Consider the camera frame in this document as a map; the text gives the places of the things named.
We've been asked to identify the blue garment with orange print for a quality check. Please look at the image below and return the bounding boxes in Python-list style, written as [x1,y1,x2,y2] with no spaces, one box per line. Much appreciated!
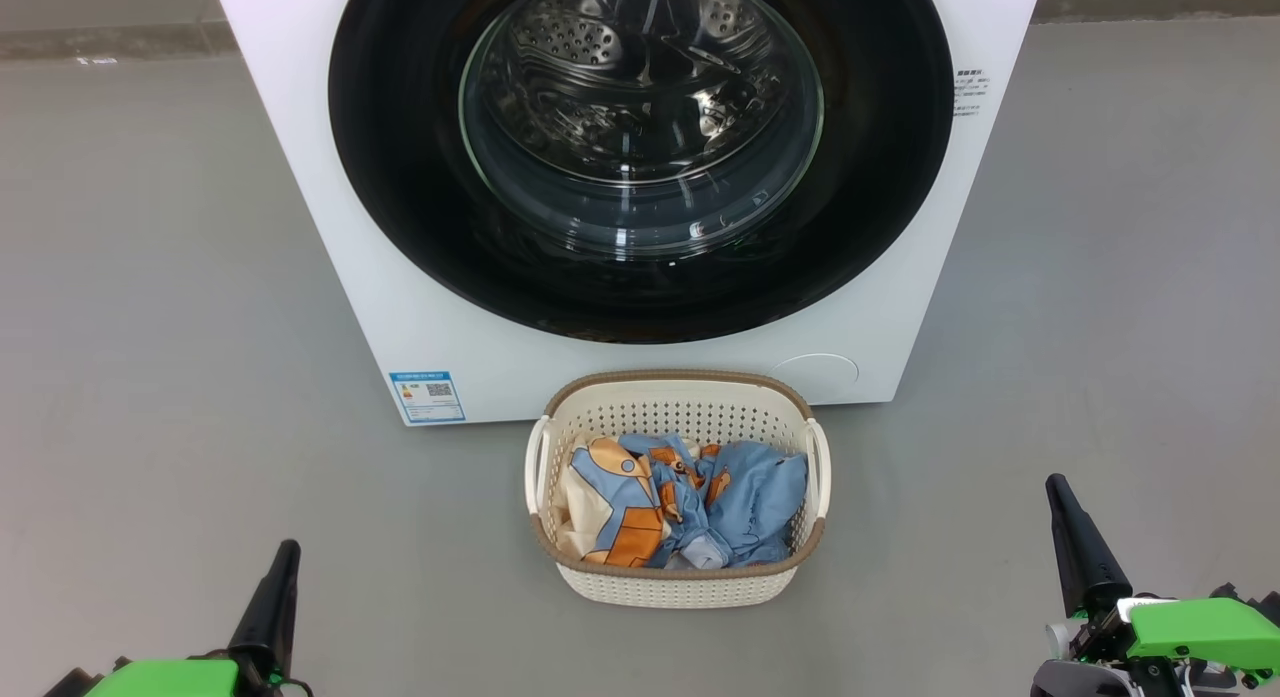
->
[650,435,809,570]

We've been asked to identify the blue energy label sticker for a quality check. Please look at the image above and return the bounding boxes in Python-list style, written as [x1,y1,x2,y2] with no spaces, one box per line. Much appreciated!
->
[389,371,467,425]

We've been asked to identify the round white filter cover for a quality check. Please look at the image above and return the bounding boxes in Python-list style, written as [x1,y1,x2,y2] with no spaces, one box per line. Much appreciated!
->
[768,353,860,390]

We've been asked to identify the cream perforated laundry basket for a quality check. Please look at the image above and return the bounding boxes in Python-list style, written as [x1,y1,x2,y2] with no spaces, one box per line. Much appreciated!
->
[524,369,832,610]

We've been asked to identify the cream garment with cartoon print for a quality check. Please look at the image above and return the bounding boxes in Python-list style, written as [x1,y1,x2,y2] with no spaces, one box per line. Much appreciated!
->
[553,434,721,568]

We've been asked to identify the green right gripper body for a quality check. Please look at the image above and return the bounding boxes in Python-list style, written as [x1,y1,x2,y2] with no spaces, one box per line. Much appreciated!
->
[1050,597,1280,697]

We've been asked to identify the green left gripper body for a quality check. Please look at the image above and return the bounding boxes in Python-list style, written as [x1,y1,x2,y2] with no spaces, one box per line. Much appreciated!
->
[85,657,286,697]

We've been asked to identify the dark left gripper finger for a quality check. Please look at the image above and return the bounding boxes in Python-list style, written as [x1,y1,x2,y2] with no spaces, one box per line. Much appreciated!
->
[228,539,301,678]

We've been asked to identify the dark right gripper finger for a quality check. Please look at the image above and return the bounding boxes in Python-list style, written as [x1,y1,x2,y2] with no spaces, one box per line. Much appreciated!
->
[1046,474,1133,618]

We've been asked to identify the white front-load washing machine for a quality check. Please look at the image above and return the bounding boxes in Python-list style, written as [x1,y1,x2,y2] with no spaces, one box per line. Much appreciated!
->
[213,0,1046,427]

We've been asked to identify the black glass washer door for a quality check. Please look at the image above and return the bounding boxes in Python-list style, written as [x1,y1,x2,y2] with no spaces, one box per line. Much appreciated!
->
[328,0,955,345]

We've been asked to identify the stainless steel washer drum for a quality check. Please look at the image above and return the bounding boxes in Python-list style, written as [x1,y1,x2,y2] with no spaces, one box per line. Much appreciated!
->
[470,0,821,188]

